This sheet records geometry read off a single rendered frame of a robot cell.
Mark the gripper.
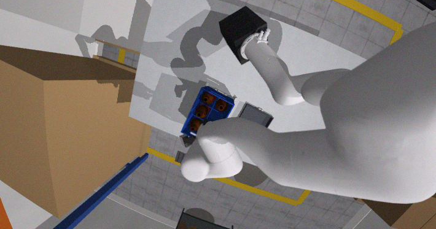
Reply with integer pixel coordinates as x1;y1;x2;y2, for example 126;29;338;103
197;119;209;134

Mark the dark blue crate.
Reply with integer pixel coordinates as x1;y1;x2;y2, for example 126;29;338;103
181;86;235;137

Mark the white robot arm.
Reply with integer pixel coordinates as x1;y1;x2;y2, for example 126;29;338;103
179;21;436;204

